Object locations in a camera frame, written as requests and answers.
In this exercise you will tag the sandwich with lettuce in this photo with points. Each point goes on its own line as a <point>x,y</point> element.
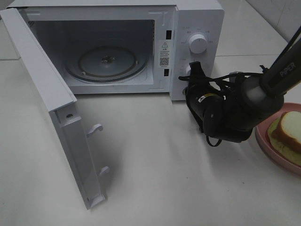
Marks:
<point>285,136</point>

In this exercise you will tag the white microwave knob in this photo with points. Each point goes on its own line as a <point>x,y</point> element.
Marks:
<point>187,70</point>
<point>198,43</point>

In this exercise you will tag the round door release button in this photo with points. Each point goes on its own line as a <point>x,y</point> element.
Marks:
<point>184,91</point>

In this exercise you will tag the lower white microwave knob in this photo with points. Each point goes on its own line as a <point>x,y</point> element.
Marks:
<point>187,70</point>

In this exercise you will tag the pink round plate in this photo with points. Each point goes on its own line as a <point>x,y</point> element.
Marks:
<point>261,134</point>

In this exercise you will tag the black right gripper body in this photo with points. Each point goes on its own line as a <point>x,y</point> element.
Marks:
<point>202,99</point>

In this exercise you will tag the white microwave oven body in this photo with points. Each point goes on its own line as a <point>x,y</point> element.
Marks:
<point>63,27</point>

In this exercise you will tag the white microwave door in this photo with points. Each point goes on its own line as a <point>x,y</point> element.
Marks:
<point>61,105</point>

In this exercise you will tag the white warning label sticker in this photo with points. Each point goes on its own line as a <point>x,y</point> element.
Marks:
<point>164,53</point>

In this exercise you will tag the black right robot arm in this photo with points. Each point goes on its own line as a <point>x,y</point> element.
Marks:
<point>229,107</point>

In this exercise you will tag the glass microwave turntable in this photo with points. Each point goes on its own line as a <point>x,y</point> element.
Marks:
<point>106,63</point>

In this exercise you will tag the upper white microwave knob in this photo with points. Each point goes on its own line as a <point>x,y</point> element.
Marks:
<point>198,43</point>

